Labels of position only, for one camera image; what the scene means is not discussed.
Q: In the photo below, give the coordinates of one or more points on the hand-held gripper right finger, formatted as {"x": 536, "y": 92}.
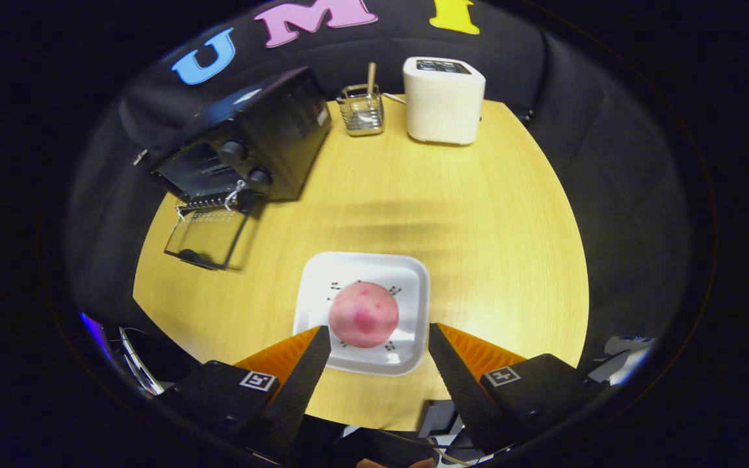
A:
{"x": 459, "y": 383}

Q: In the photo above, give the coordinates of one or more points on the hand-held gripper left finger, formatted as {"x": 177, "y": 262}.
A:
{"x": 303, "y": 377}

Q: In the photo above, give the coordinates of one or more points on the pink round bun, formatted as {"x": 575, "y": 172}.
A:
{"x": 363, "y": 315}

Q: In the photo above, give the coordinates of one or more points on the white food plate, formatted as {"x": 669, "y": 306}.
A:
{"x": 322, "y": 273}

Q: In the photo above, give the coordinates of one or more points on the black toaster oven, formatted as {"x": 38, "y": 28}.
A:
{"x": 277, "y": 130}

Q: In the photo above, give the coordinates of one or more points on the white pop-up toaster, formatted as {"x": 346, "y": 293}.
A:
{"x": 443, "y": 104}

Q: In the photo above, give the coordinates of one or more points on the silver cloth clip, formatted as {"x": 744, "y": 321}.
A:
{"x": 140, "y": 156}

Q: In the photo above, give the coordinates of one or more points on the wooden utensil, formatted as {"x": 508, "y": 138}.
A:
{"x": 371, "y": 78}

